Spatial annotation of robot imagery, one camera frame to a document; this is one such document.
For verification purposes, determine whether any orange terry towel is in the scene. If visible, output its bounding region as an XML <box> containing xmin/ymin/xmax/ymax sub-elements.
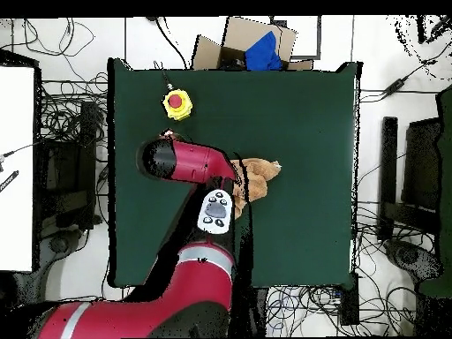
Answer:
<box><xmin>229</xmin><ymin>157</ymin><xmax>283</xmax><ymax>220</ymax></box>

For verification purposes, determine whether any dark green table cloth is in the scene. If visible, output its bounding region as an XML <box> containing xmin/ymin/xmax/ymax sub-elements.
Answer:
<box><xmin>106</xmin><ymin>56</ymin><xmax>364</xmax><ymax>289</ymax></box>

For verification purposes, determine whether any yellow emergency stop button box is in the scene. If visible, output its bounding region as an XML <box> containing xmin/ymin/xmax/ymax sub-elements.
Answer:
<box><xmin>162</xmin><ymin>88</ymin><xmax>194</xmax><ymax>122</ymax></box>

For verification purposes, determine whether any blue garment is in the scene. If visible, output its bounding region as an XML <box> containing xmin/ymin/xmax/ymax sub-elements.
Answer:
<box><xmin>244</xmin><ymin>30</ymin><xmax>283</xmax><ymax>72</ymax></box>

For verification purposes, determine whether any black stand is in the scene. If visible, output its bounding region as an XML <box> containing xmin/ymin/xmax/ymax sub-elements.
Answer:
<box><xmin>376</xmin><ymin>116</ymin><xmax>442</xmax><ymax>243</ymax></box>
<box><xmin>34</xmin><ymin>100</ymin><xmax>100</xmax><ymax>230</ymax></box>

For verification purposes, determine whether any brown cardboard box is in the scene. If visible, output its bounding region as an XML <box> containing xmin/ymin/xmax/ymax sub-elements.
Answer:
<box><xmin>191</xmin><ymin>15</ymin><xmax>314</xmax><ymax>72</ymax></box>

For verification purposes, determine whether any black framed white panel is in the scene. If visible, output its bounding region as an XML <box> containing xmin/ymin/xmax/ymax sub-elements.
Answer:
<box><xmin>269</xmin><ymin>14</ymin><xmax>322</xmax><ymax>60</ymax></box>

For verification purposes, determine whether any black chair base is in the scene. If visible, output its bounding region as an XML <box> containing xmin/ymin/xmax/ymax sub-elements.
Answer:
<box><xmin>382</xmin><ymin>237</ymin><xmax>444</xmax><ymax>283</ymax></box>

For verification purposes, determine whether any black striped bar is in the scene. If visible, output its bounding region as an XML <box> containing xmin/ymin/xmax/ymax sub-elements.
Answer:
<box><xmin>0</xmin><ymin>169</ymin><xmax>19</xmax><ymax>193</ymax></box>

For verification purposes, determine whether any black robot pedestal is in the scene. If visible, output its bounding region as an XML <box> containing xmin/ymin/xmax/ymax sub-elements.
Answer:
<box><xmin>229</xmin><ymin>286</ymin><xmax>270</xmax><ymax>336</ymax></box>

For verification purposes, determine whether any black emergency stop cable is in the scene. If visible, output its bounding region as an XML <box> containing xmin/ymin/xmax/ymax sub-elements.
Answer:
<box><xmin>153</xmin><ymin>60</ymin><xmax>175</xmax><ymax>92</ymax></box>

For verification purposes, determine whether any tangle of black floor cables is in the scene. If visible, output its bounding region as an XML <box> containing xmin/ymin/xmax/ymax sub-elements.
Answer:
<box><xmin>264</xmin><ymin>285</ymin><xmax>418</xmax><ymax>336</ymax></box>
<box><xmin>36</xmin><ymin>70</ymin><xmax>109</xmax><ymax>142</ymax></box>

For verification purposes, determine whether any black power adapter with cable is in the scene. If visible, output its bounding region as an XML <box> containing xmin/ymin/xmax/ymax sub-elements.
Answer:
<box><xmin>359</xmin><ymin>52</ymin><xmax>452</xmax><ymax>103</ymax></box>

